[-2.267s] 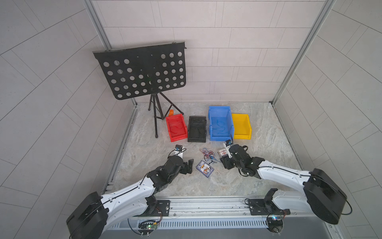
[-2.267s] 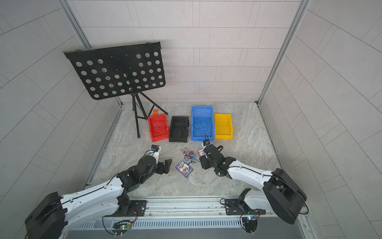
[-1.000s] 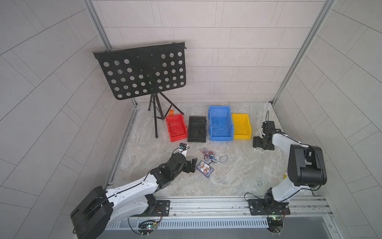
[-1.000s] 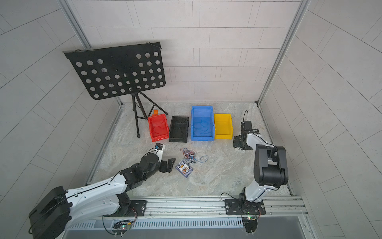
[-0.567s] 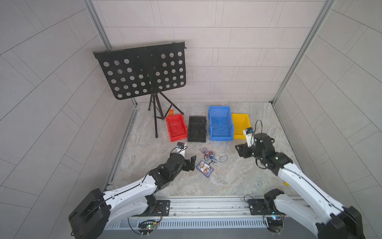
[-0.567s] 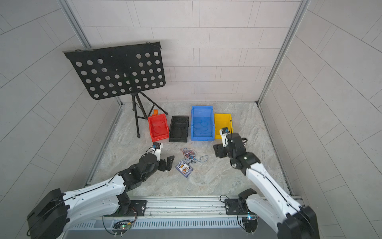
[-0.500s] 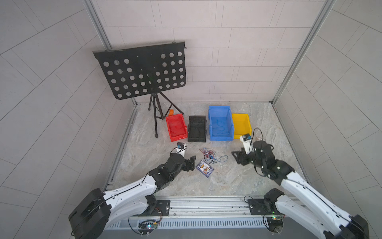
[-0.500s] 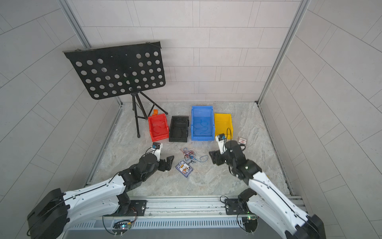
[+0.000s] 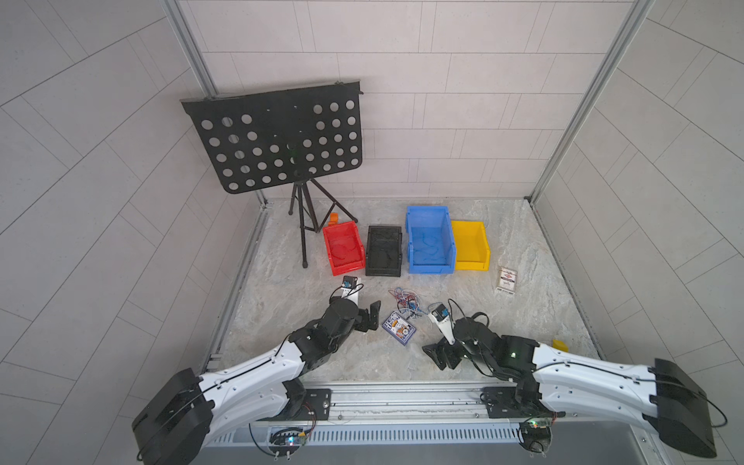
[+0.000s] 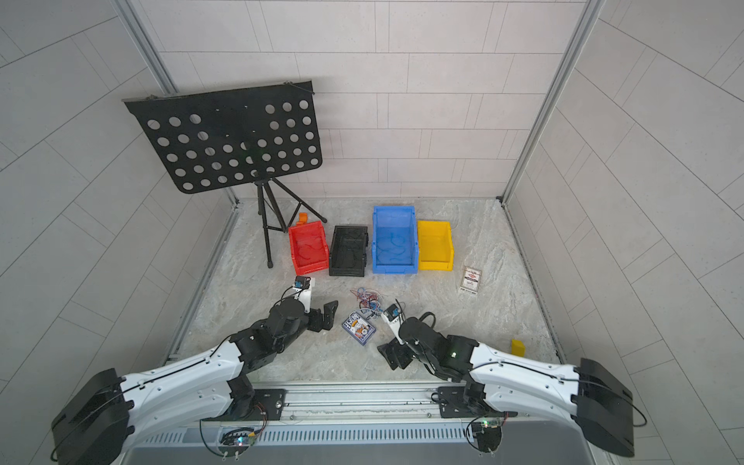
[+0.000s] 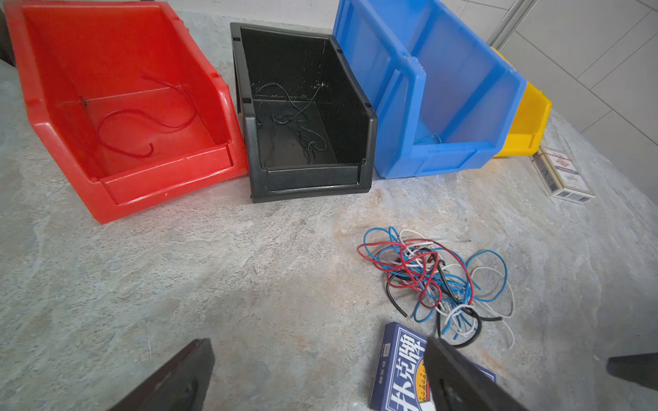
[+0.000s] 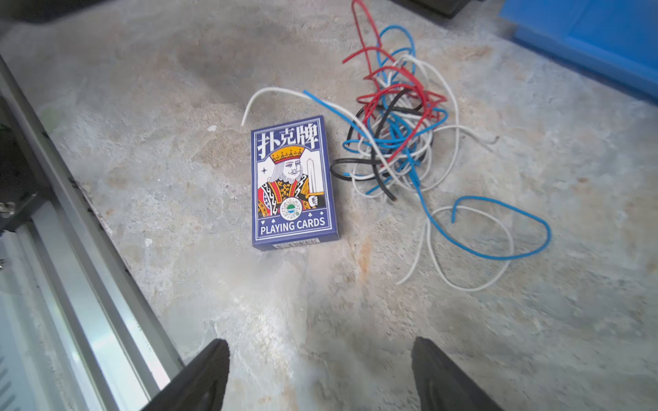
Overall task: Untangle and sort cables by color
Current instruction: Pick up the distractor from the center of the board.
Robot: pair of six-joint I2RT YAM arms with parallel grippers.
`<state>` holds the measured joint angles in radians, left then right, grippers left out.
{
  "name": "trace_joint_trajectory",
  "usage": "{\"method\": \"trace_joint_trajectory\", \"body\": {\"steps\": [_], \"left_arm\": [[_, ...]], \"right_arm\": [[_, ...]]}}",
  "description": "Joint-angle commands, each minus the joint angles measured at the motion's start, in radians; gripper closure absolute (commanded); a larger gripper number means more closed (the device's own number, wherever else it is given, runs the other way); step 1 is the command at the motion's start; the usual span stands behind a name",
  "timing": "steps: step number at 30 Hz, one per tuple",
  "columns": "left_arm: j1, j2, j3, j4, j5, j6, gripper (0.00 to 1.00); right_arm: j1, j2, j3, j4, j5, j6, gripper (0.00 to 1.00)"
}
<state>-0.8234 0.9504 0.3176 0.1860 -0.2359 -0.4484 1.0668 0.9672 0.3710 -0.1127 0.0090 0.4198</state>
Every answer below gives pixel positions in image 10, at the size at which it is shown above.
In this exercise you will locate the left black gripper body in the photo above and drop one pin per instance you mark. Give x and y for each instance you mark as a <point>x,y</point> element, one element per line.
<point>316,324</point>

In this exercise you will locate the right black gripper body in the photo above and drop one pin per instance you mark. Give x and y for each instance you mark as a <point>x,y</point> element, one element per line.
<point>402,355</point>

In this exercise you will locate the blue card box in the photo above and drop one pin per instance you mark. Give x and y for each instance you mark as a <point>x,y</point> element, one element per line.
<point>359,328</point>

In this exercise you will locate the white red card box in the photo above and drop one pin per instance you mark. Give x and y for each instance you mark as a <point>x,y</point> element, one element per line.
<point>470,282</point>

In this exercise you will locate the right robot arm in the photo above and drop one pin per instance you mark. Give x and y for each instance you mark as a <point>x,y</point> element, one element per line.
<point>497,386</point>

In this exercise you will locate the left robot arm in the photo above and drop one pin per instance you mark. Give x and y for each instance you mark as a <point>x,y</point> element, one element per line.
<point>112,413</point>

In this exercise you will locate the red plastic bin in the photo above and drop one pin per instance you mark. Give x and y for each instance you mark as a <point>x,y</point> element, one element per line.
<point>309,250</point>

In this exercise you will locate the black plastic bin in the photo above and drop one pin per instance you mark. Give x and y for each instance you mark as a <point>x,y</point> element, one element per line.
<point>348,251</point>

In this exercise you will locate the blue plastic bin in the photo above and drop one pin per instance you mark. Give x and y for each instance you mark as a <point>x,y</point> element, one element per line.
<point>395,240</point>

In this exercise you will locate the yellow plastic bin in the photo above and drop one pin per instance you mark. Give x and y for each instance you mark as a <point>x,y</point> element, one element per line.
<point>436,250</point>

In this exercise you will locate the right controller board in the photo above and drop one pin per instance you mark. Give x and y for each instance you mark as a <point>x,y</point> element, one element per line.
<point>485,437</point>

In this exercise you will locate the controller board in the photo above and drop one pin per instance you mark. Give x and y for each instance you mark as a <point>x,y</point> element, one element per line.
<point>236,442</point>
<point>485,437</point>

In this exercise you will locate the small yellow block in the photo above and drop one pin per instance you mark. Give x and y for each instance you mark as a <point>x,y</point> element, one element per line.
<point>518,348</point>

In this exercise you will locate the left controller board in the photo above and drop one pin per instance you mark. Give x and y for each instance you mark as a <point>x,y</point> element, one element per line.
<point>236,442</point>

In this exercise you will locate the black perforated music stand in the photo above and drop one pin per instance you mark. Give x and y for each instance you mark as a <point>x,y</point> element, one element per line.
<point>221,139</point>

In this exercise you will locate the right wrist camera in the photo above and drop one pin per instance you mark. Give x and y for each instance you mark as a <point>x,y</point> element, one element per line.
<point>394,318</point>

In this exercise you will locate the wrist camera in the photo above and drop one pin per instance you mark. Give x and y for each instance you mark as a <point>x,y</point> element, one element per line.
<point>302,285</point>
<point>394,318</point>

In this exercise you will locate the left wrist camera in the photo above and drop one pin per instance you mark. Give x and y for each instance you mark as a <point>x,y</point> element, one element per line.
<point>302,285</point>

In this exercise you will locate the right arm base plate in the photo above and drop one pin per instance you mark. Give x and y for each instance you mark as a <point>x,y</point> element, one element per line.
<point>454,403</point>

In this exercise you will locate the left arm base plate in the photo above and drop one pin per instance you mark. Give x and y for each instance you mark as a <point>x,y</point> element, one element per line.
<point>265,404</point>

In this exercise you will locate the aluminium rail frame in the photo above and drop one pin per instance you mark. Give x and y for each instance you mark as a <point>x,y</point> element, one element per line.
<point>368,423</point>

